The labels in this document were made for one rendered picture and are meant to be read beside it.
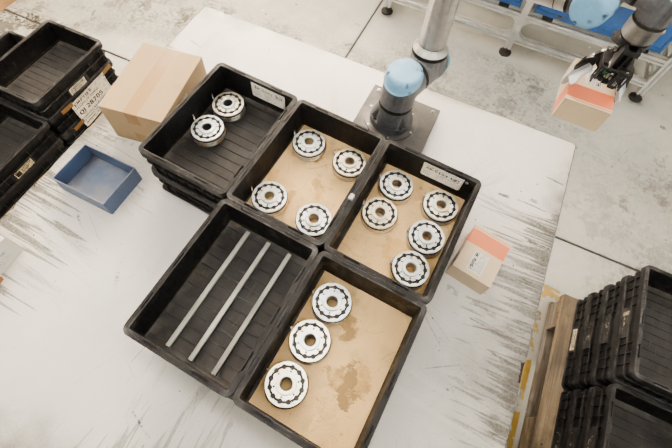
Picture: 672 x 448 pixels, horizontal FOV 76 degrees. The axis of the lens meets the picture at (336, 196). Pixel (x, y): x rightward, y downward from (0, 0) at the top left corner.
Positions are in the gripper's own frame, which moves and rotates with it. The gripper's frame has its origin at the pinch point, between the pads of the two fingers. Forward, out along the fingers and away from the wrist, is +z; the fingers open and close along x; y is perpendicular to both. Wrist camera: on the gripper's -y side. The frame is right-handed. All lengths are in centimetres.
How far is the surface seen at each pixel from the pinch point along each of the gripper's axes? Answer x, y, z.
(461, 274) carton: -10, 50, 35
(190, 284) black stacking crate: -76, 87, 27
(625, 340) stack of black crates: 51, 37, 58
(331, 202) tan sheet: -53, 49, 27
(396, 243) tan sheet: -31, 53, 27
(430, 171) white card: -29.9, 29.4, 20.9
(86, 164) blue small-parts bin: -135, 66, 39
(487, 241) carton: -6.1, 37.2, 32.2
